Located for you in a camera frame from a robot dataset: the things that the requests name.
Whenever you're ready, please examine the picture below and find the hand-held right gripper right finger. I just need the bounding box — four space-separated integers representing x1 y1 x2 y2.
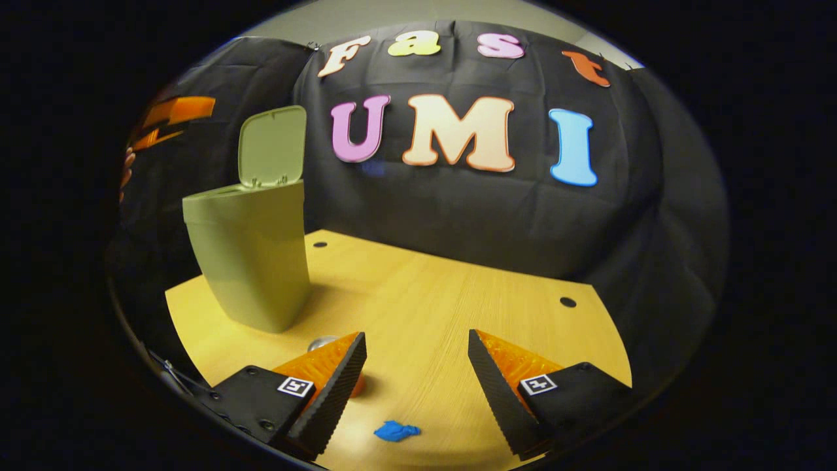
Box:
468 329 634 459

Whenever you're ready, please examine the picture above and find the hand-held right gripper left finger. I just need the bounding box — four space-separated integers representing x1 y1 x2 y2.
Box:
196 332 368 462

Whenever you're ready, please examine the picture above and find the red pop can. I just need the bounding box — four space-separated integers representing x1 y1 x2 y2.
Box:
307 336 368 400

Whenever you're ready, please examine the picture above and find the blue paper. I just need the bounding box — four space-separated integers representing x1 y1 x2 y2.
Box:
374 420 422 443

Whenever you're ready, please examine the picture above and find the green desktop garbage bin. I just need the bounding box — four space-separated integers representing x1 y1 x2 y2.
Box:
182 106 312 334

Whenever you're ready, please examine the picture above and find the wooden desktop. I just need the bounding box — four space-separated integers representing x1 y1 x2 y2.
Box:
165 229 633 471

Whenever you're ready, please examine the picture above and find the black backdrop cloth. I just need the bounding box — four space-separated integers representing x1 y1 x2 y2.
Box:
108 20 730 393

